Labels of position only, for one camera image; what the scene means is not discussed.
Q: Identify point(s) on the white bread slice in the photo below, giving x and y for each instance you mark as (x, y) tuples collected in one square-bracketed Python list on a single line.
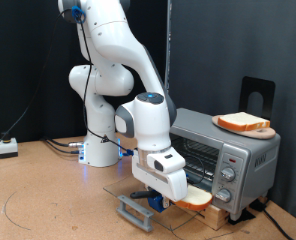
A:
[(241, 120), (196, 198)]

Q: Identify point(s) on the vertical metal pole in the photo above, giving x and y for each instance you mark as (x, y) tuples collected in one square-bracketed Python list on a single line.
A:
[(168, 33)]

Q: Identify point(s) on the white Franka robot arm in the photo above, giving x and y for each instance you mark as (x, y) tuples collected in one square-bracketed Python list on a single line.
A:
[(98, 126)]

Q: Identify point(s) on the silver oven temperature knob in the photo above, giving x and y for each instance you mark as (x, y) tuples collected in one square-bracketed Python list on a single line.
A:
[(228, 174)]

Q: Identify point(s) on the wooden crate base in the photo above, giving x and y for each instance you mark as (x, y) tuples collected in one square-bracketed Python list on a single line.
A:
[(218, 220)]

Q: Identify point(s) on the small round wooden board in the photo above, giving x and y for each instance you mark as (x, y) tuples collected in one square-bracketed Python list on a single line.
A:
[(261, 134)]

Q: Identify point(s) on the silver toaster oven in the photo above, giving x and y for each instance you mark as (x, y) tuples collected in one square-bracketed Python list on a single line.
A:
[(254, 173)]

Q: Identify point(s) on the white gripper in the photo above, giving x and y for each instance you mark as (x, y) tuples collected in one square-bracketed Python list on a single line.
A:
[(171, 183)]

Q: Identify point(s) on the black metal bookend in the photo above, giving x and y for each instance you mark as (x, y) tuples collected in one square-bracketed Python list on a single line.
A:
[(258, 85)]

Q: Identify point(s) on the silver oven timer knob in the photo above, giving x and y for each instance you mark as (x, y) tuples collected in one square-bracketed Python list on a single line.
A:
[(224, 195)]

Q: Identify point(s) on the emergency stop button box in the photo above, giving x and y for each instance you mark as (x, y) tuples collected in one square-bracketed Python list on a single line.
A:
[(7, 148)]

